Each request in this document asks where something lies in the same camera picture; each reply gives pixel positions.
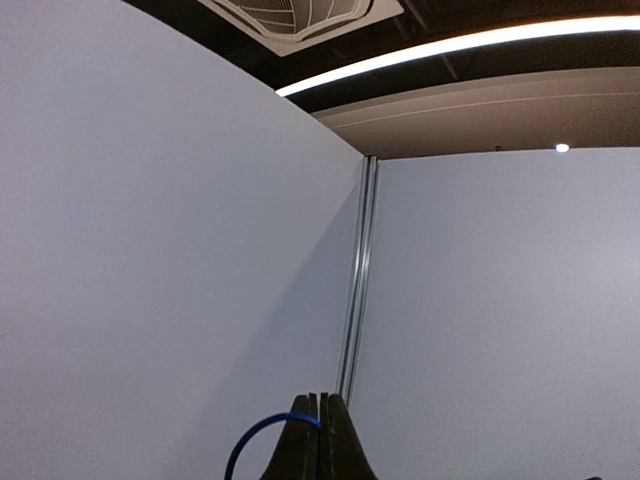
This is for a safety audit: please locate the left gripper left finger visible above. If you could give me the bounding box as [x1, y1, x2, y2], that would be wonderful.
[261, 420, 320, 480]

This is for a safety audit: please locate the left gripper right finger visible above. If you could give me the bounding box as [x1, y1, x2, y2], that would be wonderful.
[318, 393, 377, 480]

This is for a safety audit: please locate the dark blue cable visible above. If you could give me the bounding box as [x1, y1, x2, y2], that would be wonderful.
[224, 412, 324, 480]

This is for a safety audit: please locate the ceiling air vent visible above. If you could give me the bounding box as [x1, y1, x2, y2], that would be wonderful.
[203, 0, 404, 43]

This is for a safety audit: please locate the ceiling light strip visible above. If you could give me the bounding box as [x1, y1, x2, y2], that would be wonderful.
[275, 14, 639, 97]

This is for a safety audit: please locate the right aluminium post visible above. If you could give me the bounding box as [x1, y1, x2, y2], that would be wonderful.
[336, 156, 380, 406]

